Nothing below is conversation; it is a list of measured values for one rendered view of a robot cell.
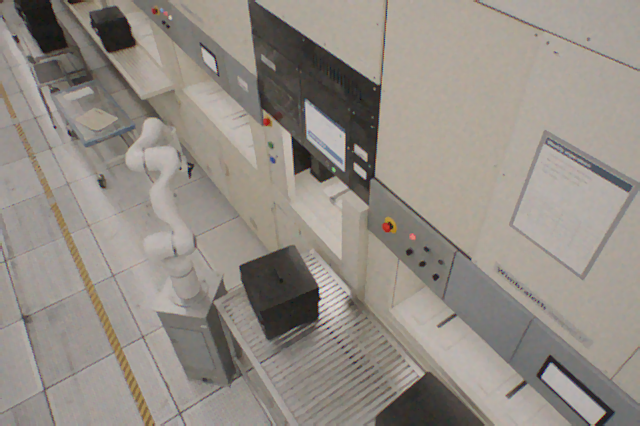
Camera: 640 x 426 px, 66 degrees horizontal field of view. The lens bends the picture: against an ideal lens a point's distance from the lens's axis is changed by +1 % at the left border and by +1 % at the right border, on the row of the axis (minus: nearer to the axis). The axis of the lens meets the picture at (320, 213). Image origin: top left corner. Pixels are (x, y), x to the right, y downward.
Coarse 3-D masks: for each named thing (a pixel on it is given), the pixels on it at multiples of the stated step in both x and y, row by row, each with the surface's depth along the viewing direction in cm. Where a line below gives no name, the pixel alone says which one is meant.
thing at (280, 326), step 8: (248, 296) 238; (312, 304) 225; (296, 312) 223; (304, 312) 226; (312, 312) 230; (280, 320) 221; (288, 320) 225; (296, 320) 228; (304, 320) 231; (312, 320) 234; (264, 328) 222; (272, 328) 223; (280, 328) 226; (288, 328) 229; (272, 336) 227
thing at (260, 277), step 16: (272, 256) 230; (288, 256) 230; (240, 272) 227; (256, 272) 224; (272, 272) 223; (288, 272) 223; (304, 272) 223; (256, 288) 218; (272, 288) 217; (288, 288) 217; (304, 288) 217; (256, 304) 213; (272, 304) 212; (288, 304) 215; (304, 304) 221; (272, 320) 217
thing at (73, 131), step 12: (84, 84) 447; (96, 84) 447; (60, 96) 434; (96, 96) 433; (108, 96) 430; (60, 108) 420; (72, 108) 421; (84, 108) 421; (108, 108) 419; (120, 108) 419; (72, 120) 407; (120, 120) 407; (72, 132) 439; (84, 132) 395; (96, 132) 395; (120, 132) 398; (84, 144) 386; (120, 156) 413; (96, 168) 405
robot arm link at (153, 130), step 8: (152, 120) 214; (144, 128) 213; (152, 128) 212; (160, 128) 215; (144, 136) 210; (152, 136) 212; (160, 136) 216; (136, 144) 209; (144, 144) 211; (152, 144) 215; (128, 152) 208; (136, 152) 207; (128, 160) 207; (136, 160) 206; (144, 160) 207; (136, 168) 208; (144, 168) 209
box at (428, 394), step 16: (416, 384) 185; (432, 384) 185; (400, 400) 181; (416, 400) 181; (432, 400) 181; (448, 400) 181; (384, 416) 177; (400, 416) 177; (416, 416) 177; (432, 416) 177; (448, 416) 177; (464, 416) 177
